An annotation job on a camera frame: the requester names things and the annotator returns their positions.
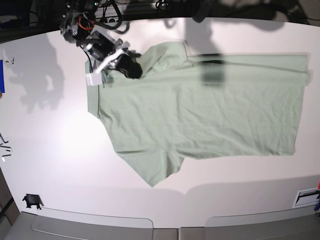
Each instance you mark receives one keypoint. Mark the black clamp on table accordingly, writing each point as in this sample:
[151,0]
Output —
[33,200]

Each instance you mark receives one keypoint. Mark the light green T-shirt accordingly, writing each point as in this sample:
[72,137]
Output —
[200,107]

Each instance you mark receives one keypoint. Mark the blue panel at edge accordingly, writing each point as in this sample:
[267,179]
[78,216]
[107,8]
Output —
[2,83]

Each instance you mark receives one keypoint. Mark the robot arm with camera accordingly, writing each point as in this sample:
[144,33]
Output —
[77,27]

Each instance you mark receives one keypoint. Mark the black hex key set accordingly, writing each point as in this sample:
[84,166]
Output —
[6,150]

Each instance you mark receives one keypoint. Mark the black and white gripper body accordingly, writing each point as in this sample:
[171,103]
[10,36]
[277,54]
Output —
[111,61]

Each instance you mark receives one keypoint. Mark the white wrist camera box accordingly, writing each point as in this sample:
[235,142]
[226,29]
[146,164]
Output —
[93,79]

